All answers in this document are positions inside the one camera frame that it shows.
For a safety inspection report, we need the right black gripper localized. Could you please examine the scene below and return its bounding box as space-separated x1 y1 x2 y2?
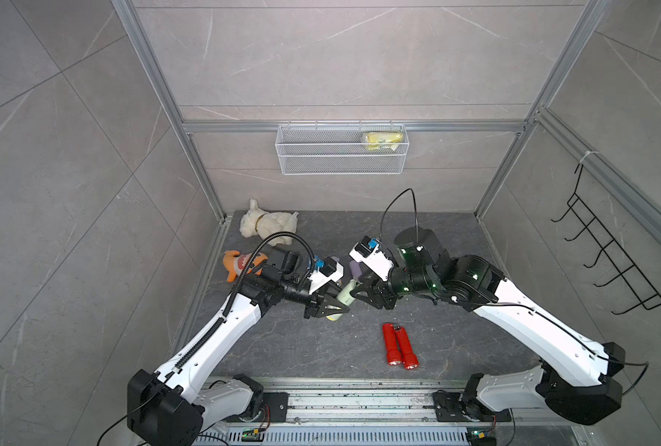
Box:
347 256 434 310

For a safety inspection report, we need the green flashlight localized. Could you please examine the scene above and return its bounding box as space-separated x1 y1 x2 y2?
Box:
327 279 358 321

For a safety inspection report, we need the red flashlight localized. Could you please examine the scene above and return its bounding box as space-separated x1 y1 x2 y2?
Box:
382 323 403 366
395 326 419 370

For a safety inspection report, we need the purple flashlight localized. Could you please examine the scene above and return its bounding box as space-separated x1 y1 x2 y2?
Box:
349 260 363 281

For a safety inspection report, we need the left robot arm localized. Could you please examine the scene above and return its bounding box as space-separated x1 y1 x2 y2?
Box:
126 246 349 445

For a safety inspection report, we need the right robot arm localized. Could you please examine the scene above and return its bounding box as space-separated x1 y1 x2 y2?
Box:
350 228 626 426

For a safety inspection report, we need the orange plush toy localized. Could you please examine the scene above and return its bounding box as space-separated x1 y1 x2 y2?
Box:
223 250 267 282

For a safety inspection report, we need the white plush dog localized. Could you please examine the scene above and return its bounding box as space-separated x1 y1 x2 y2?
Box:
239 198 299 239

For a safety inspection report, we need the yellow item in basket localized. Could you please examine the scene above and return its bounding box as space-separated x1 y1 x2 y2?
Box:
361 132 405 152

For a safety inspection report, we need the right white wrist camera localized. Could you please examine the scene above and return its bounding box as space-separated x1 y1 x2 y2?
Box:
349 236 395 282

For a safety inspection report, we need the black corrugated cable left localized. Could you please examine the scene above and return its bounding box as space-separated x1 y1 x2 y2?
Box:
221 230 317 319

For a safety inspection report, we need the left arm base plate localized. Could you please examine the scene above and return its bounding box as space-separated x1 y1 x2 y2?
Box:
224 392 289 426

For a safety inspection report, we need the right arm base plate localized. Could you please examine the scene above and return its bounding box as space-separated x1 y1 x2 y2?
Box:
432 390 512 423

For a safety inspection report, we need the white wire wall basket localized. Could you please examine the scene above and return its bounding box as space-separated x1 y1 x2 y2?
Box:
275 124 409 176

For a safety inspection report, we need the black wall hook rack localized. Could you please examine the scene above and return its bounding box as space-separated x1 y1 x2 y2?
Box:
551 164 661 316

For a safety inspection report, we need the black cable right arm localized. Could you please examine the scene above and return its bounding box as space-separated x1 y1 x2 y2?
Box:
379 188 650 398

